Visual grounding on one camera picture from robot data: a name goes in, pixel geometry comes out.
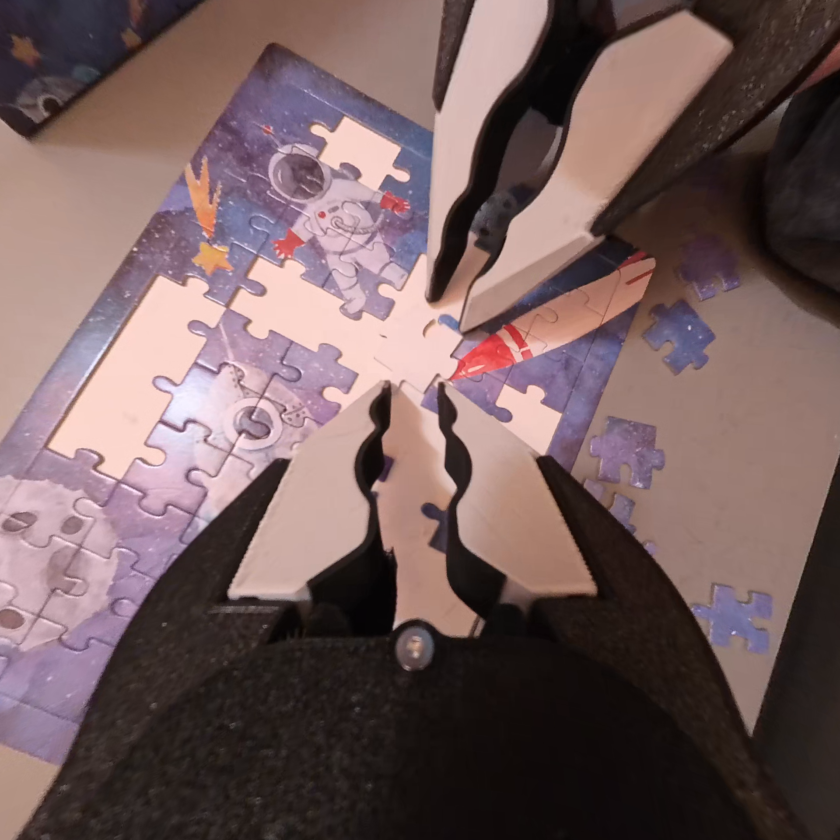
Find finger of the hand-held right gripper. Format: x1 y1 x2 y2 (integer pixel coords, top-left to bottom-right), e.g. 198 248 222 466
425 0 559 304
458 10 734 333

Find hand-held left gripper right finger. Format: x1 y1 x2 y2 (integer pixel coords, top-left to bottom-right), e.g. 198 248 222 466
434 382 599 636

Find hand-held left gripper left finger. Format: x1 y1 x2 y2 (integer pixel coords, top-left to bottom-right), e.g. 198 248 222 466
228 381 401 636

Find puzzle pieces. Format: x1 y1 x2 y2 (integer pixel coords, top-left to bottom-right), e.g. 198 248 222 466
583 235 774 652

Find space puzzle board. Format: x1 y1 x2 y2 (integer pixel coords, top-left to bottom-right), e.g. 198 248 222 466
0 42 657 765

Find person's right forearm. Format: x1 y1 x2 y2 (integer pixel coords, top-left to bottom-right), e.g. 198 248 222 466
764 85 840 293

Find grey desk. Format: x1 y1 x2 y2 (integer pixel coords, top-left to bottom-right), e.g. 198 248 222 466
0 0 840 782

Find illustrated puzzle box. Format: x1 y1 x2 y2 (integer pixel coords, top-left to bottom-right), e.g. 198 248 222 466
0 0 204 139

